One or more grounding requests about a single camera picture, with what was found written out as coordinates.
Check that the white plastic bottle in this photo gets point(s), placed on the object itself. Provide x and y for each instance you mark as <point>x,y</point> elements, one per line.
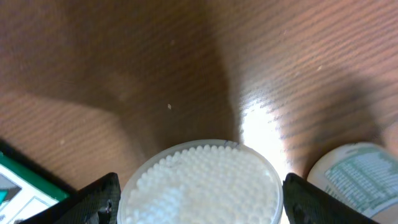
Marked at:
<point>203,181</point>

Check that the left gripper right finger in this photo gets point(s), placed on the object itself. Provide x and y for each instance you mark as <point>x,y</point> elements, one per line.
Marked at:
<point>305,203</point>

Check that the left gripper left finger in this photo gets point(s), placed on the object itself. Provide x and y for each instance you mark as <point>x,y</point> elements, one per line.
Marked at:
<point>95,203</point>

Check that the green lid small jar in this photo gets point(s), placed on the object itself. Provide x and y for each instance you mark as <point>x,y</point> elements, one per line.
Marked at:
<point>363,176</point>

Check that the green white instruction package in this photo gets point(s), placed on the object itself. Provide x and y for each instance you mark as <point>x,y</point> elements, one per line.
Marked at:
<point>24,193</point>

